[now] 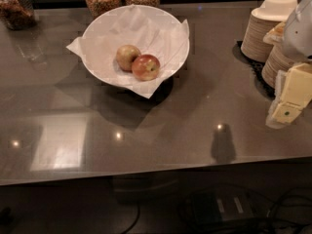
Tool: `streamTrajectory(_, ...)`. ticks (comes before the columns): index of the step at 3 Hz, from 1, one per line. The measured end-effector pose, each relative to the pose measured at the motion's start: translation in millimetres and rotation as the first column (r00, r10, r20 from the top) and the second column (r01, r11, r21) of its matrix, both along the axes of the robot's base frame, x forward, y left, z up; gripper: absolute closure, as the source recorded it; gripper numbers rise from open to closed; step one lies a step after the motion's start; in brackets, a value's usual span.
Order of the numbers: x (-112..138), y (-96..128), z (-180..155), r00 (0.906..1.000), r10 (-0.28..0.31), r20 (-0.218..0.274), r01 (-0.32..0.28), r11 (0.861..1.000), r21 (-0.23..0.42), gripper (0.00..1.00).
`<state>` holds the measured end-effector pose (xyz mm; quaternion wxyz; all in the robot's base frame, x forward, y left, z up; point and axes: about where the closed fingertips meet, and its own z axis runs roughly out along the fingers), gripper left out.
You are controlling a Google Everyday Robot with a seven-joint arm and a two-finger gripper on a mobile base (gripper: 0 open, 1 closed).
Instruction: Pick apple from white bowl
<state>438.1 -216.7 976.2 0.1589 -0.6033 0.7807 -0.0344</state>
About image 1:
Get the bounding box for stack of paper bowls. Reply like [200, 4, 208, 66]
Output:
[241, 0, 297, 62]
[261, 22, 294, 88]

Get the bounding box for white bowl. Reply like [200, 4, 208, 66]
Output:
[79, 4, 191, 91]

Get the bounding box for green-yellow apple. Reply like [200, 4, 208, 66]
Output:
[116, 45, 141, 71]

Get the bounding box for black power box under table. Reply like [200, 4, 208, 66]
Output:
[191, 190, 256, 225]

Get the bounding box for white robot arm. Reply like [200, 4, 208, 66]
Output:
[263, 0, 312, 129]

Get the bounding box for white paper liner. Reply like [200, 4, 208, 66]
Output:
[65, 4, 191, 99]

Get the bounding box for black cable on floor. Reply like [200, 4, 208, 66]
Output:
[120, 182, 312, 234]

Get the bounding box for black tray under bowls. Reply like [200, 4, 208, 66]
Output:
[236, 41, 275, 99]

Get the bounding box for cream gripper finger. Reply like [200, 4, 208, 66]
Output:
[273, 63, 312, 125]
[265, 70, 287, 129]

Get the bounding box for rear stack of paper bowls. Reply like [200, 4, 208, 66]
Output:
[241, 0, 297, 62]

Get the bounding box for left glass jar dark cereal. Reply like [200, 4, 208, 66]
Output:
[0, 0, 36, 30]

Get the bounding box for red apple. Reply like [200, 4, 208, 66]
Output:
[132, 55, 160, 81]

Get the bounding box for front stack of paper bowls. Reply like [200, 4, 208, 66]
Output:
[261, 22, 294, 88]

